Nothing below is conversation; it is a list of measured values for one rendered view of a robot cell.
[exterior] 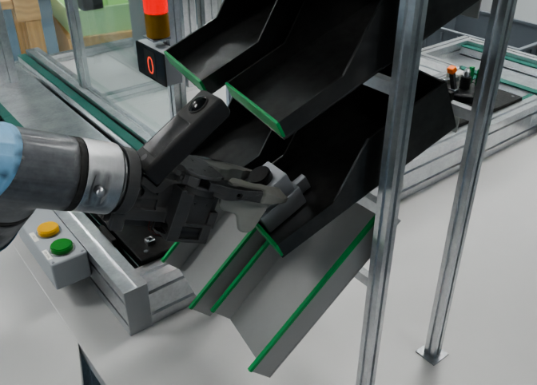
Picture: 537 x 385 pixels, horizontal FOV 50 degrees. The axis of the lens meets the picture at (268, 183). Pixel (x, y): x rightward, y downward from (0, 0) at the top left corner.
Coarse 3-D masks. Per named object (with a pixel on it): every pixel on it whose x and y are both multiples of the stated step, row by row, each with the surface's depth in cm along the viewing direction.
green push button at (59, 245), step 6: (54, 240) 109; (60, 240) 109; (66, 240) 109; (54, 246) 108; (60, 246) 108; (66, 246) 108; (72, 246) 109; (54, 252) 107; (60, 252) 107; (66, 252) 107
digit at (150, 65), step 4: (144, 48) 124; (144, 52) 125; (148, 52) 123; (152, 52) 122; (148, 56) 124; (152, 56) 122; (148, 60) 124; (152, 60) 123; (148, 64) 125; (152, 64) 123; (148, 68) 126; (152, 68) 124; (148, 72) 126; (152, 72) 125; (152, 76) 125; (156, 76) 124
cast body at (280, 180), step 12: (264, 168) 72; (276, 168) 72; (252, 180) 71; (264, 180) 70; (276, 180) 71; (288, 180) 71; (300, 180) 75; (288, 192) 72; (300, 192) 73; (276, 204) 72; (288, 204) 73; (300, 204) 74; (264, 216) 72; (276, 216) 73; (288, 216) 74
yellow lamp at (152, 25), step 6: (150, 18) 118; (156, 18) 118; (162, 18) 119; (168, 18) 120; (150, 24) 119; (156, 24) 119; (162, 24) 119; (168, 24) 121; (150, 30) 120; (156, 30) 120; (162, 30) 120; (168, 30) 121; (150, 36) 121; (156, 36) 120; (162, 36) 121; (168, 36) 122
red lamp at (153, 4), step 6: (144, 0) 117; (150, 0) 116; (156, 0) 116; (162, 0) 117; (144, 6) 118; (150, 6) 117; (156, 6) 117; (162, 6) 118; (144, 12) 119; (150, 12) 118; (156, 12) 118; (162, 12) 118
